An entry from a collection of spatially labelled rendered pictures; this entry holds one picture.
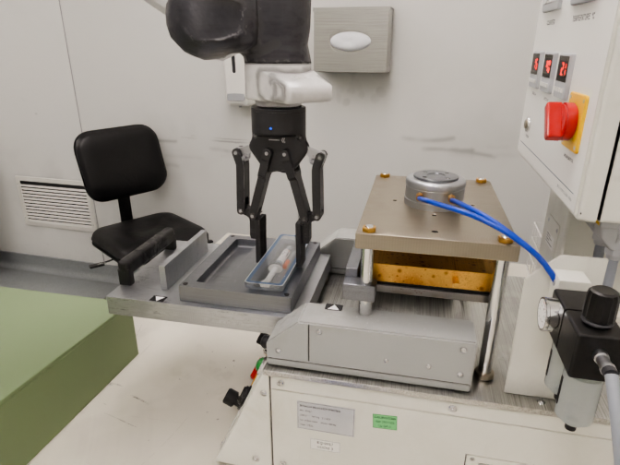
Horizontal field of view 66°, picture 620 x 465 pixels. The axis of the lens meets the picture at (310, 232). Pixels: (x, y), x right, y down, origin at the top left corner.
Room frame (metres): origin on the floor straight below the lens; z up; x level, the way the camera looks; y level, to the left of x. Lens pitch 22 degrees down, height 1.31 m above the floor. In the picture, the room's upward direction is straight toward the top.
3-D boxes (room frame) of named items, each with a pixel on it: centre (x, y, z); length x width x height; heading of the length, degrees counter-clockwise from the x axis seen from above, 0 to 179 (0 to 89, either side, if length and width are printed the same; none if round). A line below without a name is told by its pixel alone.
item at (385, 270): (0.62, -0.17, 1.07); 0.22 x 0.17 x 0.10; 168
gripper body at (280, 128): (0.67, 0.04, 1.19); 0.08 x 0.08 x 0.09
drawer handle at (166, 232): (0.72, 0.26, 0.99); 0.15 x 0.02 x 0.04; 168
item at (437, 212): (0.60, -0.20, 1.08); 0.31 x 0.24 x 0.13; 168
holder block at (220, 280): (0.68, 0.08, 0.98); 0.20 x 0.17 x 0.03; 168
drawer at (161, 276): (0.69, 0.13, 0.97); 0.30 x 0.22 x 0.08; 78
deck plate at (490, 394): (0.62, -0.20, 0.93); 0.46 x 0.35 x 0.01; 78
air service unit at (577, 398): (0.38, -0.25, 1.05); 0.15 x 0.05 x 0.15; 168
